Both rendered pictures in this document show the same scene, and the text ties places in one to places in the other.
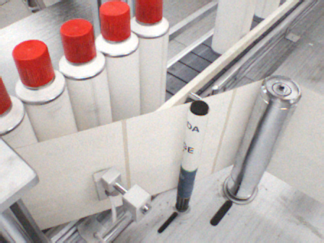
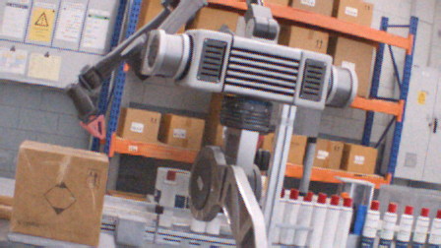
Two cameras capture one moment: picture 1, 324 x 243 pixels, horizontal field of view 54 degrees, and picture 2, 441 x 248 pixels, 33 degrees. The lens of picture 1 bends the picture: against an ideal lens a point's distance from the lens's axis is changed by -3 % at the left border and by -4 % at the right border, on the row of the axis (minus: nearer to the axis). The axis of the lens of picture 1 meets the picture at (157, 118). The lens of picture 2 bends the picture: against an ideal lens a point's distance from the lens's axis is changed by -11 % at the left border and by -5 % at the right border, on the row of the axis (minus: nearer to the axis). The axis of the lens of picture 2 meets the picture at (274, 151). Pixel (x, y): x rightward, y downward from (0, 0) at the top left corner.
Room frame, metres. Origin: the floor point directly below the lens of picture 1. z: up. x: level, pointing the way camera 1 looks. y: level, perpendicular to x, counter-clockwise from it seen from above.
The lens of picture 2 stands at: (2.69, 1.65, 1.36)
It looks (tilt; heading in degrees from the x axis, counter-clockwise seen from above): 3 degrees down; 216
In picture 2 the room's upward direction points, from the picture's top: 10 degrees clockwise
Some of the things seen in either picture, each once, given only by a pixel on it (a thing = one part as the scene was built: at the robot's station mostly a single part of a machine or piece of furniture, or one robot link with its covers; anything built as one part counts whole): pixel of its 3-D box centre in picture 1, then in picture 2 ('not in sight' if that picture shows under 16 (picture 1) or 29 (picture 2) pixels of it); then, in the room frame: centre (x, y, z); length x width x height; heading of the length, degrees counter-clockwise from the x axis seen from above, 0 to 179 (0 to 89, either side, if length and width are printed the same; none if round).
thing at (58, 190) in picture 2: not in sight; (59, 191); (1.17, -0.26, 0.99); 0.30 x 0.24 x 0.27; 141
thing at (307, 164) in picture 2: not in sight; (307, 166); (0.38, 0.13, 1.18); 0.04 x 0.04 x 0.21
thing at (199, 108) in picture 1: (189, 166); not in sight; (0.19, -0.04, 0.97); 0.02 x 0.02 x 0.19
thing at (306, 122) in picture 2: not in sight; (301, 106); (0.42, 0.08, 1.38); 0.17 x 0.10 x 0.19; 16
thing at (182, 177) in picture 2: not in sight; (177, 189); (0.21, -0.61, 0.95); 0.20 x 0.20 x 0.14
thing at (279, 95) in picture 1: (257, 148); not in sight; (0.22, -0.11, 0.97); 0.05 x 0.05 x 0.19
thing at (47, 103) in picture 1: (51, 121); (317, 220); (0.24, 0.12, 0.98); 0.05 x 0.05 x 0.20
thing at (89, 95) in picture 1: (88, 99); (303, 218); (0.28, 0.08, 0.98); 0.05 x 0.05 x 0.20
